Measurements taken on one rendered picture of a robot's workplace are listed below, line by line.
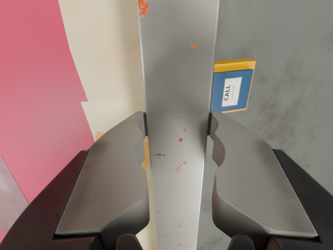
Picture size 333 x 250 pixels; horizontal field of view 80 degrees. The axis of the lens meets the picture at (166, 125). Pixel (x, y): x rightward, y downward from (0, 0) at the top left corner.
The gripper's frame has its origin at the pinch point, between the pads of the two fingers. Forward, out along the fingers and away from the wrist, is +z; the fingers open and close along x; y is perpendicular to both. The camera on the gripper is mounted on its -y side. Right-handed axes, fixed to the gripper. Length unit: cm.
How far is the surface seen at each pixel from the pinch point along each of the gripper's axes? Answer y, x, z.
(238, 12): 1, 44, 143
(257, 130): 101, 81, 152
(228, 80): 9.4, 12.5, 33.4
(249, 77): 9.3, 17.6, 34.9
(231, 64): 6.4, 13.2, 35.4
